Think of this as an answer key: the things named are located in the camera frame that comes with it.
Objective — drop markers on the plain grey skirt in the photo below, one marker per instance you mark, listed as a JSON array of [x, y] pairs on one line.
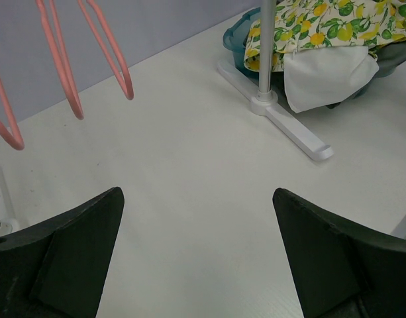
[[356, 42]]

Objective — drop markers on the clothes rack silver white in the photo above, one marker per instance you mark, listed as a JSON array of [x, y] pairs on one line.
[[263, 101]]

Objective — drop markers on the lemon print skirt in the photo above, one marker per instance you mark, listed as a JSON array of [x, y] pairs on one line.
[[295, 57]]

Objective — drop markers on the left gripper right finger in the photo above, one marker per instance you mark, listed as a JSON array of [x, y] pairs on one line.
[[340, 268]]

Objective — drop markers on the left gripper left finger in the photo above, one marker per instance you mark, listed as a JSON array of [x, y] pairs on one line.
[[58, 267]]

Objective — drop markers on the blue plastic basket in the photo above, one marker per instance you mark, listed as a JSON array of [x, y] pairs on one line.
[[234, 39]]

